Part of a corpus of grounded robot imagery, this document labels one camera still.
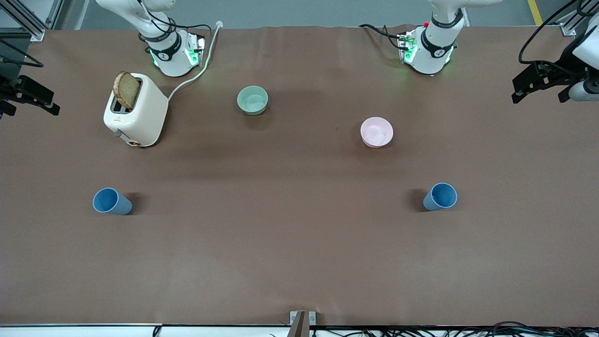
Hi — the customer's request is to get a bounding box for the blue plastic cup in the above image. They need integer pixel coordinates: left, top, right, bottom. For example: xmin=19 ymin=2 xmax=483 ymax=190
xmin=93 ymin=188 xmax=133 ymax=216
xmin=423 ymin=183 xmax=458 ymax=212

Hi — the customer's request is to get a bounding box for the left arm base connector plate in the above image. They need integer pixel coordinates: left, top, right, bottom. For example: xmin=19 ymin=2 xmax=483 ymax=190
xmin=397 ymin=30 xmax=418 ymax=64

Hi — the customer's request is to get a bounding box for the right arm base connector plate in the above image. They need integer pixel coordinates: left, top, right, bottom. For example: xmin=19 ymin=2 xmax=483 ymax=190
xmin=184 ymin=32 xmax=206 ymax=66

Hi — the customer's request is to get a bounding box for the brown bread slice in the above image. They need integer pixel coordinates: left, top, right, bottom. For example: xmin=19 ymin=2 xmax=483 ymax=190
xmin=113 ymin=71 xmax=141 ymax=111

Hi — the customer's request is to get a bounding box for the cream white toaster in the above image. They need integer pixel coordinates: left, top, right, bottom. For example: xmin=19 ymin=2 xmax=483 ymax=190
xmin=103 ymin=73 xmax=169 ymax=147

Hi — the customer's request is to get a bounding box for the pink bowl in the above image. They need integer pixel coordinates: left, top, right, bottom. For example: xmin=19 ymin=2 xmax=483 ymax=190
xmin=360 ymin=117 xmax=394 ymax=148

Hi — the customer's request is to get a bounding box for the green bowl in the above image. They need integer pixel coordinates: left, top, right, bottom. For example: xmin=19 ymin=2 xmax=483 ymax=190
xmin=237 ymin=85 xmax=269 ymax=116

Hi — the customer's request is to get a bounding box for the brown table cover mat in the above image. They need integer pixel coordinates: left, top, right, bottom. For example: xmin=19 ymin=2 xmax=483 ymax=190
xmin=0 ymin=24 xmax=599 ymax=327

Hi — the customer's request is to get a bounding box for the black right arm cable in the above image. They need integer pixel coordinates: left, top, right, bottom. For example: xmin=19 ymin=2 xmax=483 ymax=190
xmin=0 ymin=40 xmax=45 ymax=68

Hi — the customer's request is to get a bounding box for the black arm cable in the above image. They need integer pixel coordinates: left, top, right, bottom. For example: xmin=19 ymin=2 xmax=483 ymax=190
xmin=0 ymin=40 xmax=45 ymax=68
xmin=518 ymin=0 xmax=599 ymax=65

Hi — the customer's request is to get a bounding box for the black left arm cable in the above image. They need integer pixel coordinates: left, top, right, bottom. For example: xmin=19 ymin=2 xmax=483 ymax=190
xmin=518 ymin=0 xmax=599 ymax=65

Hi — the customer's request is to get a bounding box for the white toaster power cable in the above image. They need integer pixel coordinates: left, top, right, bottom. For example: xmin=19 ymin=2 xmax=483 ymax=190
xmin=167 ymin=21 xmax=223 ymax=101

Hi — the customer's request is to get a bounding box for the black cable bundle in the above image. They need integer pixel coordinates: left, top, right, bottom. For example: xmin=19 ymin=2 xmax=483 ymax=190
xmin=269 ymin=321 xmax=599 ymax=337

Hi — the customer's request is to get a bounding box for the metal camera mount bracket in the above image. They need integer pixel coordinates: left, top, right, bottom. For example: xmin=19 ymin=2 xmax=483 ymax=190
xmin=290 ymin=311 xmax=316 ymax=337

